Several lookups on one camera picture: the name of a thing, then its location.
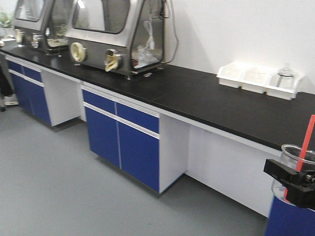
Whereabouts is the blue white cabinet left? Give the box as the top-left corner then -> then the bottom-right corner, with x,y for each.
5,55 -> 82,126

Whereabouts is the round glass flask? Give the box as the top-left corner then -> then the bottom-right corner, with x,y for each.
276,63 -> 294,89

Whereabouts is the green plant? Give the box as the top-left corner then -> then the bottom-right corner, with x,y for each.
0,7 -> 14,38

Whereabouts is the clear glass beaker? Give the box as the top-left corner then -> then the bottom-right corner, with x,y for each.
265,144 -> 315,209

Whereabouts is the blue cabinet bottom right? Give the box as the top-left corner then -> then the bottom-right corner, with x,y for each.
264,197 -> 315,236

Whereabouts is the red stirring rod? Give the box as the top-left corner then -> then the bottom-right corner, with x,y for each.
283,115 -> 315,203

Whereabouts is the white bin middle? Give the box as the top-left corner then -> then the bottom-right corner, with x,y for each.
241,66 -> 276,94

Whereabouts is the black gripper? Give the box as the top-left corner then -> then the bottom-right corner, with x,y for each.
264,159 -> 315,209

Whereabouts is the white bin right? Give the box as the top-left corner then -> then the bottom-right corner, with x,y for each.
266,73 -> 306,100

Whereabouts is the large steel glove box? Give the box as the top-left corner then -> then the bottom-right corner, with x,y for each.
65,0 -> 165,78

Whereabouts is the white bin left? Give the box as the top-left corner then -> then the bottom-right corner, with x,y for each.
217,61 -> 250,88

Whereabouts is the white bin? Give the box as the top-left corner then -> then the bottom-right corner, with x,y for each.
266,73 -> 306,100
241,66 -> 276,94
217,61 -> 250,88

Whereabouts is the white shoe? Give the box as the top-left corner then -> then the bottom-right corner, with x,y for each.
4,94 -> 19,106

